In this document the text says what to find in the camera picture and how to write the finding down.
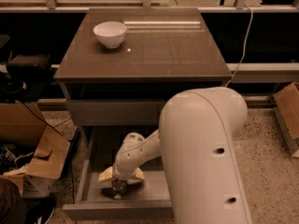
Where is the open cardboard box left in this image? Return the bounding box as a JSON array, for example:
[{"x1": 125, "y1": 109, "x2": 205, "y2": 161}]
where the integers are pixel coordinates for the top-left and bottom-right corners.
[{"x1": 0, "y1": 104, "x2": 70, "y2": 199}]

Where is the black cable on floor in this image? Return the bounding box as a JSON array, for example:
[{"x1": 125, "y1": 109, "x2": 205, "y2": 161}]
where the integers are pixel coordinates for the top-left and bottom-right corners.
[{"x1": 20, "y1": 101, "x2": 76, "y2": 205}]

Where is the cardboard box right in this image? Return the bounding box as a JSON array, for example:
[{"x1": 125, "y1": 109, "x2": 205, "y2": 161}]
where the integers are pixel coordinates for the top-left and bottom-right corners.
[{"x1": 274, "y1": 82, "x2": 299, "y2": 158}]

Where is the grey drawer cabinet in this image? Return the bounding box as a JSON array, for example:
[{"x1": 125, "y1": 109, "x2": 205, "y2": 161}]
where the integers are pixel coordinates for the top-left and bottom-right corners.
[{"x1": 53, "y1": 7, "x2": 234, "y2": 147}]

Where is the closed grey upper drawer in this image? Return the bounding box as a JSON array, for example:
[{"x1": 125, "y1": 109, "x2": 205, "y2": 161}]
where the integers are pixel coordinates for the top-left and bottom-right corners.
[{"x1": 66, "y1": 100, "x2": 165, "y2": 126}]

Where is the open grey middle drawer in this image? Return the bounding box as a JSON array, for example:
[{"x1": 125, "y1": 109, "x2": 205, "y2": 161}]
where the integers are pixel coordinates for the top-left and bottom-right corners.
[{"x1": 63, "y1": 126, "x2": 173, "y2": 220}]

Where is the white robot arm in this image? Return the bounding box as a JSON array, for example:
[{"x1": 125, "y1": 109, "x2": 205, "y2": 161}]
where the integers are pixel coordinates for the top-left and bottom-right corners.
[{"x1": 98, "y1": 87, "x2": 252, "y2": 224}]

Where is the clear plastic water bottle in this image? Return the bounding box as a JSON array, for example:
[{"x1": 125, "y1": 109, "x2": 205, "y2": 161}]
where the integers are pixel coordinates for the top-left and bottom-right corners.
[{"x1": 111, "y1": 179, "x2": 127, "y2": 200}]

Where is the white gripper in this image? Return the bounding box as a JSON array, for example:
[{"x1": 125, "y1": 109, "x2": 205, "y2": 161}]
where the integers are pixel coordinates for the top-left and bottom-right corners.
[{"x1": 98, "y1": 156, "x2": 145, "y2": 183}]

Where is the white ceramic bowl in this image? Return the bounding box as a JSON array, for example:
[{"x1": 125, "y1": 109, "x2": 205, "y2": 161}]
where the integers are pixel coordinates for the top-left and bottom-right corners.
[{"x1": 93, "y1": 21, "x2": 127, "y2": 49}]

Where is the dark brown bag corner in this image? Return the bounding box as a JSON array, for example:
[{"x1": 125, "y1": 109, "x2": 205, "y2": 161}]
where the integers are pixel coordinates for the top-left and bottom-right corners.
[{"x1": 0, "y1": 178, "x2": 26, "y2": 224}]

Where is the black equipment on left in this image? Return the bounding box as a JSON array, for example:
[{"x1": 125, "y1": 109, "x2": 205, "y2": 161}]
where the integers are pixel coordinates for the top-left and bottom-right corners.
[{"x1": 0, "y1": 35, "x2": 54, "y2": 105}]

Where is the white hanging cable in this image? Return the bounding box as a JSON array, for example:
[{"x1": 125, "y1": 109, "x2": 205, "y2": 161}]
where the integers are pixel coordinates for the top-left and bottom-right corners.
[{"x1": 224, "y1": 5, "x2": 255, "y2": 88}]

